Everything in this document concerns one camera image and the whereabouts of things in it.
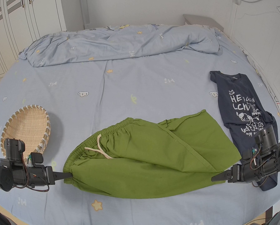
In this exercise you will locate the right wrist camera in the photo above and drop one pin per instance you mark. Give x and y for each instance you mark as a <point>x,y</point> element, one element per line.
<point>248,155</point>

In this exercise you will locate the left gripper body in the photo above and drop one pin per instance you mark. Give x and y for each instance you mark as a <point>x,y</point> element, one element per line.
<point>40,174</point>

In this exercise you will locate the dark blue printed T-shirt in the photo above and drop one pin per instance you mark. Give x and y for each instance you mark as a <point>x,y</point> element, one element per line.
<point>233,88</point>

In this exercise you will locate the green shorts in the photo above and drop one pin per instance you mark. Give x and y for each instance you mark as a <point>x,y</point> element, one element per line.
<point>142,153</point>

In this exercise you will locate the bed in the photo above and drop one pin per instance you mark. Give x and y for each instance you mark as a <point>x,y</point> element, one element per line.
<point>140,83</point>

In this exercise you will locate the round woven basket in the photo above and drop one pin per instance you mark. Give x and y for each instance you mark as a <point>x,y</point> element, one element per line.
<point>27,123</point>

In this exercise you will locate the grey bedside table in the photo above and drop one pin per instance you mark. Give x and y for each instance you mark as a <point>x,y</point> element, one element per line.
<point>201,20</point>

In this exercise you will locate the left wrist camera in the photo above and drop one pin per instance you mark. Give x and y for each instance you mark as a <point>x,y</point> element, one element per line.
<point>37,159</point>

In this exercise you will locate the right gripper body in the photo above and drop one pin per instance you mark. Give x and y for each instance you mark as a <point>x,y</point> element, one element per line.
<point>244,172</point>

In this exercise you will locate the white wardrobe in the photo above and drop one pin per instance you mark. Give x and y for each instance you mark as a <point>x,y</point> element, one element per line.
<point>24,20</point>

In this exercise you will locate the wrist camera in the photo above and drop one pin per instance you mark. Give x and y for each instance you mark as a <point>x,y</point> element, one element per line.
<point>248,155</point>
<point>37,159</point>

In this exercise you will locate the pale blue quilt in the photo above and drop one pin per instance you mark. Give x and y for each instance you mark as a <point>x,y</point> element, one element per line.
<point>107,46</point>

